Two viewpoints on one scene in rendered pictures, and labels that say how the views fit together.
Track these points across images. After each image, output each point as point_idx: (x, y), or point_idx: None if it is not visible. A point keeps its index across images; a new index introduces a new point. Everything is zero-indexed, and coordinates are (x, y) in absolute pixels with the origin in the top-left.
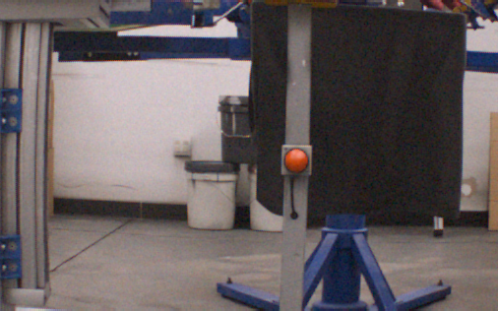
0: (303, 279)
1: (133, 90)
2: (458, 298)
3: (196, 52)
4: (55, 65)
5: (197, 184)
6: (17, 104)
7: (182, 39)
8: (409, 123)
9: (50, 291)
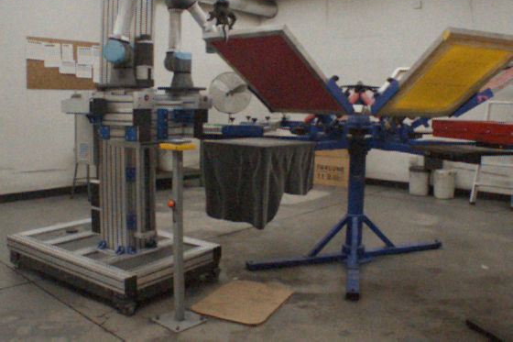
0: (328, 233)
1: None
2: (443, 249)
3: None
4: None
5: (411, 176)
6: (134, 172)
7: (281, 137)
8: (246, 190)
9: (156, 233)
